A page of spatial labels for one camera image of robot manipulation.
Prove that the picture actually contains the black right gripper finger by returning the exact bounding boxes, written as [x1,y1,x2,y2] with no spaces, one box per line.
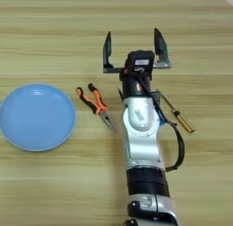
[102,31,115,67]
[153,27,171,65]

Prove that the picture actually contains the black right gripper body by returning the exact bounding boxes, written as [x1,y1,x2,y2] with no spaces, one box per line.
[102,61,172,98]

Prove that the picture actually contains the orange black needle-nose pliers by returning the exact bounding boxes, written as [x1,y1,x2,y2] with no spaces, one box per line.
[76,82,117,133]

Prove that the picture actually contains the small black box white label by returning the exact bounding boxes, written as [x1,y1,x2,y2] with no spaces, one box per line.
[125,50,156,77]

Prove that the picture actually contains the light blue round plate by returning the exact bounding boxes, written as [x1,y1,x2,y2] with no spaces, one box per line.
[0,83,77,152]

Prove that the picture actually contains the amber handle screwdriver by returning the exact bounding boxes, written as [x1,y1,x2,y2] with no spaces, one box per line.
[156,88,196,134]

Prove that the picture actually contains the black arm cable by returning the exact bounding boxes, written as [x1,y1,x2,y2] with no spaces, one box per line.
[137,72,186,173]

